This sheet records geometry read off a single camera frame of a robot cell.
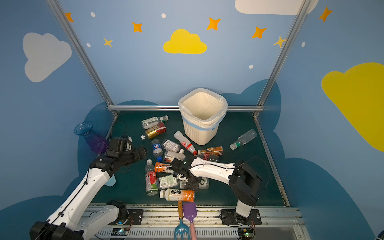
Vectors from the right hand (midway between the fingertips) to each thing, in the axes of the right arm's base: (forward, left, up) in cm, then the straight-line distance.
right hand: (197, 179), depth 82 cm
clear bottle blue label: (+19, +27, -1) cm, 33 cm away
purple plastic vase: (+22, +69, -3) cm, 72 cm away
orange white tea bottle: (-9, +10, 0) cm, 14 cm away
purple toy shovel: (-16, +3, -4) cm, 17 cm away
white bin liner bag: (+47, -2, +10) cm, 48 cm away
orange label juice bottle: (+6, +22, +1) cm, 23 cm away
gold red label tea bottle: (+35, +28, +1) cm, 44 cm away
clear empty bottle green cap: (+30, -31, -2) cm, 44 cm away
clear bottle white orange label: (+13, +18, +1) cm, 22 cm away
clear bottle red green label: (-1, +26, +1) cm, 26 cm away
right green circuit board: (-23, -25, -8) cm, 34 cm away
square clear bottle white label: (+22, +18, -2) cm, 29 cm away
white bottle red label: (+24, +9, 0) cm, 26 cm away
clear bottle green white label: (+42, +36, -2) cm, 56 cm away
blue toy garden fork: (-24, +6, -3) cm, 25 cm away
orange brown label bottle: (+19, -11, 0) cm, 22 cm away
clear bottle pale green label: (-2, +17, -1) cm, 17 cm away
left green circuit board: (-26, +37, -6) cm, 45 cm away
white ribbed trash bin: (+25, 0, +6) cm, 26 cm away
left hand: (+8, +30, +11) cm, 33 cm away
